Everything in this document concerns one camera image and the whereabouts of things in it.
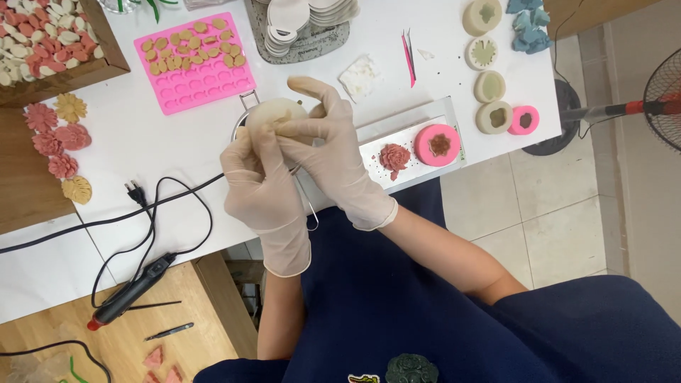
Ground person's left hand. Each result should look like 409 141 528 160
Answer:
220 125 312 234

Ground person's right hand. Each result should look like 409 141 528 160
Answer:
276 76 399 232

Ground cream round silicone mould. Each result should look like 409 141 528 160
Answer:
244 97 315 147

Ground white perforated board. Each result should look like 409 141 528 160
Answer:
355 96 467 193

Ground small steel pot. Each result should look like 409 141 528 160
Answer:
231 89 320 233

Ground dark pink wax rose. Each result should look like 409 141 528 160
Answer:
378 143 412 182

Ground white crumpled tissue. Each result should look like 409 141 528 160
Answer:
338 54 380 103

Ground large pink round mould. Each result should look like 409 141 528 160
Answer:
413 124 462 168

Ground pink tweezers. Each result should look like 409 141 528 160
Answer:
400 33 416 89

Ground pink silicone mould tray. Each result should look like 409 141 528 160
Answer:
133 12 258 117

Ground black tweezers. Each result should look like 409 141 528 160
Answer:
406 29 417 82

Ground cream mould with dark hollow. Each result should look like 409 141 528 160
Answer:
475 100 515 135

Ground thin black rod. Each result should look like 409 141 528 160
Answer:
124 300 183 311

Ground black craft knife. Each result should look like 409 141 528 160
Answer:
144 322 195 342

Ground black heating tool red tip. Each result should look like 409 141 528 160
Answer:
86 252 178 332

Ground cream mould with heart hollow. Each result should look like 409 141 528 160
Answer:
473 70 507 104

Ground group of tan wax pieces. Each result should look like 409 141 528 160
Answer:
140 18 247 76

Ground person's navy clothing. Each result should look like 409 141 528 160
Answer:
193 177 681 383

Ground cream mould with round flower hollow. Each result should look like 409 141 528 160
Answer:
465 35 500 71

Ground small pink silicone mould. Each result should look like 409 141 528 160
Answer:
506 105 541 136

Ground yellow wax leaf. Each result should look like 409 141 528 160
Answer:
61 176 93 206

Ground cream mould with leaf hollow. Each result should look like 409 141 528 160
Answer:
461 0 503 37

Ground pink wax fragments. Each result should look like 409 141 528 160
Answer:
142 345 185 383

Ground pink wax flower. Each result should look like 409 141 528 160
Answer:
23 102 59 133
48 154 79 180
55 123 93 152
31 131 64 157

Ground yellow wax flower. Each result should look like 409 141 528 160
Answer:
54 93 88 123

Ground dark green wax flower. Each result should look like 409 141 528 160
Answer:
385 353 440 383

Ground heap of blue wax pieces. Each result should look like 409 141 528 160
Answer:
505 0 553 55

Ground black standing fan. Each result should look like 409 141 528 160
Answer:
521 47 681 157

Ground glass vase with green stems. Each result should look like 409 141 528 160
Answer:
98 0 179 24

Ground wooden box of wax pieces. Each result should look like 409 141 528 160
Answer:
0 0 132 109

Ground green stem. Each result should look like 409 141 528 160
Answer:
57 355 90 383

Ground black plug cable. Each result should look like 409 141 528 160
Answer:
90 177 214 309

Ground thick black cable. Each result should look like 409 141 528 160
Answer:
0 172 226 255

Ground thin black fan cable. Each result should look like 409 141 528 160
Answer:
551 0 586 140

